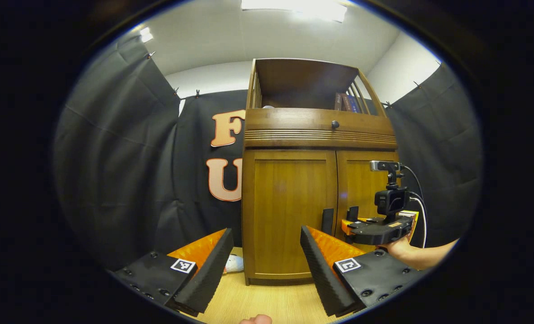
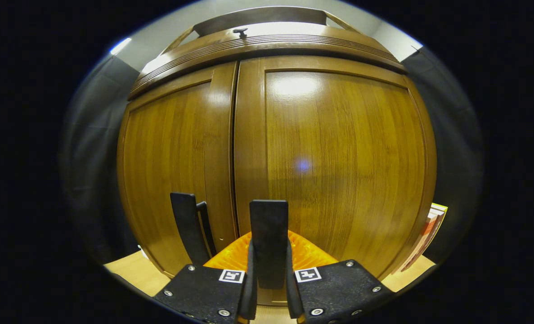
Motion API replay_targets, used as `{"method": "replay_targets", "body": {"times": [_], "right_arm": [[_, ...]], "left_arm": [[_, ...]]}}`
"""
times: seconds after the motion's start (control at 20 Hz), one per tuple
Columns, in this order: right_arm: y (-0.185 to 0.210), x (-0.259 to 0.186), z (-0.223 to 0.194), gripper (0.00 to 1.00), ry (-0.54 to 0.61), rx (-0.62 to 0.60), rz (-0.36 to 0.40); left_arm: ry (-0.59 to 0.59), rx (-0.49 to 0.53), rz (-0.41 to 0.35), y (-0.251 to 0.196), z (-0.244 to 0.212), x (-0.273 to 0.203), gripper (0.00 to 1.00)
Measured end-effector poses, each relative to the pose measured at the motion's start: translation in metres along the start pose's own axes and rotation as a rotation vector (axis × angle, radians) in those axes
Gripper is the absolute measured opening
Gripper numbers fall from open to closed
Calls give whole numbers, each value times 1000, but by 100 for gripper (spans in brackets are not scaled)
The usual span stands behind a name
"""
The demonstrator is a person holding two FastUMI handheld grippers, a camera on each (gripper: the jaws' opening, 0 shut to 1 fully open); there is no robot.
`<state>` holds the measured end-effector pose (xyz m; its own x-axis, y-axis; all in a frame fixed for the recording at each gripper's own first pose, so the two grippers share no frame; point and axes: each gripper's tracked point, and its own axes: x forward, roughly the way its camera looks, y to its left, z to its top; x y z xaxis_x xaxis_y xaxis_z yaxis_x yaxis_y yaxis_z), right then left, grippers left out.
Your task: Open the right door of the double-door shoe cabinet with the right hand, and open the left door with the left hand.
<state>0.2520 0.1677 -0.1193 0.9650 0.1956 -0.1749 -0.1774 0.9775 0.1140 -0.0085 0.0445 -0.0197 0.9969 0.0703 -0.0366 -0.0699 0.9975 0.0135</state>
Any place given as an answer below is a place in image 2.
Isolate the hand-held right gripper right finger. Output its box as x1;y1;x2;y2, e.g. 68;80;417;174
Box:
286;229;394;324

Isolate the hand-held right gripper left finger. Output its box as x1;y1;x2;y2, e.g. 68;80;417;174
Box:
153;231;258;324

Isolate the wooden cabinet door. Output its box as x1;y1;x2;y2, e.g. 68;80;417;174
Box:
233;55;437;306
117;62;239;277

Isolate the wooden double-door shoe cabinet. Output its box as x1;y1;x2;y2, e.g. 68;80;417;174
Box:
116;5;438;306

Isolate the wooden drawer with black knob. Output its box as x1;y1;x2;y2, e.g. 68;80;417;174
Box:
142;22;384;75

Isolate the small ceiling light panel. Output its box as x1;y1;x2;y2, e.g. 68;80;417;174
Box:
109;37;132;56

